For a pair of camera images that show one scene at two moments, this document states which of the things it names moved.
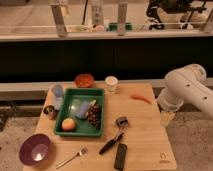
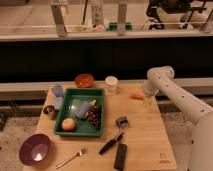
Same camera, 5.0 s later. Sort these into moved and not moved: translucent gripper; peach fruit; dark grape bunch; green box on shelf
Moved: translucent gripper
Not moved: green box on shelf; peach fruit; dark grape bunch
